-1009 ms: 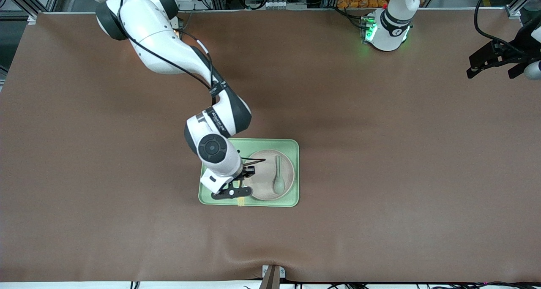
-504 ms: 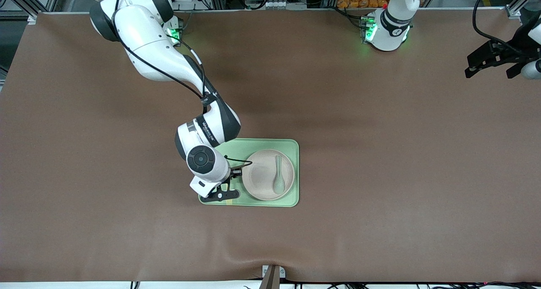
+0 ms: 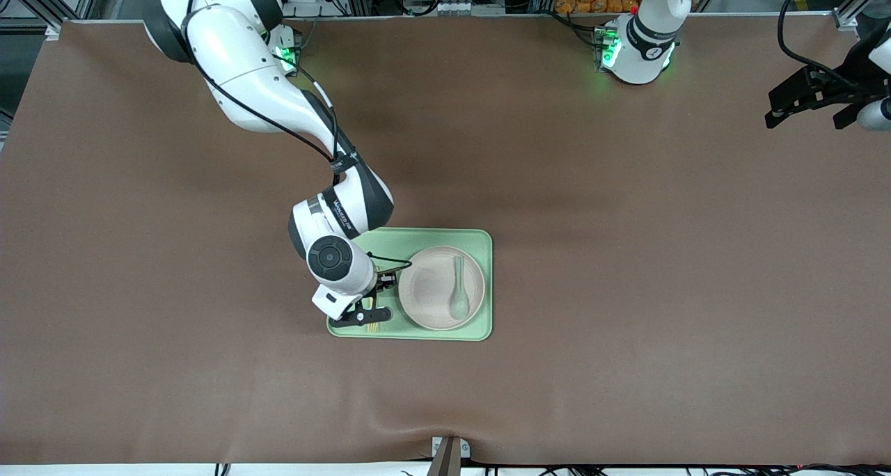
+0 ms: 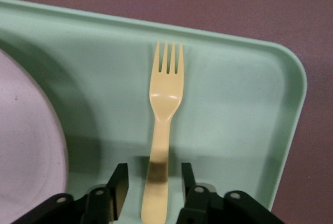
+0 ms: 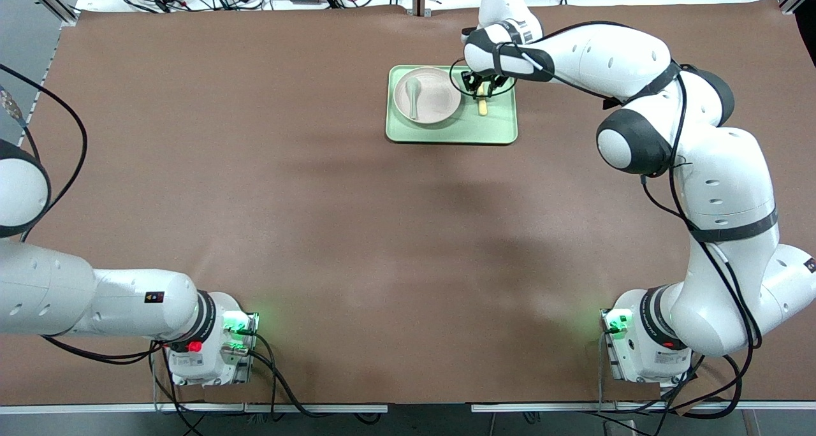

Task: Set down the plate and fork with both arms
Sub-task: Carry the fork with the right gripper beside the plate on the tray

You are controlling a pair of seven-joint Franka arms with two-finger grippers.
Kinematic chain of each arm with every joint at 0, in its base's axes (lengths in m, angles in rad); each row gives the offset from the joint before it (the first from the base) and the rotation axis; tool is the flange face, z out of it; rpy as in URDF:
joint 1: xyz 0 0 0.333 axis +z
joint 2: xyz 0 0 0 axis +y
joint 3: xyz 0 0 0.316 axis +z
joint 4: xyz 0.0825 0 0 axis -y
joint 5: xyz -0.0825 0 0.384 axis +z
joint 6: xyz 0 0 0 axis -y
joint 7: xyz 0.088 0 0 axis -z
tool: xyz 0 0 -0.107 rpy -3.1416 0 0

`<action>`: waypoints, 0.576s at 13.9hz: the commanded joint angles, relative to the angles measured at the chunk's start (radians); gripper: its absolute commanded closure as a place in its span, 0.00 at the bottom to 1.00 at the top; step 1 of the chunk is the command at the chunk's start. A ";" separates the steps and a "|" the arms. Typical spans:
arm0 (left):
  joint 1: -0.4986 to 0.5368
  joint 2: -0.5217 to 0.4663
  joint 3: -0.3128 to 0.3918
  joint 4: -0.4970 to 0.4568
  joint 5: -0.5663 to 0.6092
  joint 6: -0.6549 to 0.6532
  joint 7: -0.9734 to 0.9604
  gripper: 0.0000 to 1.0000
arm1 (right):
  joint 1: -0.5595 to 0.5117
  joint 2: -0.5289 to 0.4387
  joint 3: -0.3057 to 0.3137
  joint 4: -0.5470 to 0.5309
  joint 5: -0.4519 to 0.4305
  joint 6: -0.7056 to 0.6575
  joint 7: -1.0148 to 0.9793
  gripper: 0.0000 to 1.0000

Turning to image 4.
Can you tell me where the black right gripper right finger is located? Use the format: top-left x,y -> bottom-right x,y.
176,163 -> 280,224

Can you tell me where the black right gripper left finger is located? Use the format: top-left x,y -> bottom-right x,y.
18,163 -> 130,224

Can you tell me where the round white plate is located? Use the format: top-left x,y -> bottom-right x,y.
0,48 -> 69,201

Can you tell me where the yellow plastic fork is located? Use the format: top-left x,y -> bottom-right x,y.
140,41 -> 185,224

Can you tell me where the green rectangular tray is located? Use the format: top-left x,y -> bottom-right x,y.
0,0 -> 308,224

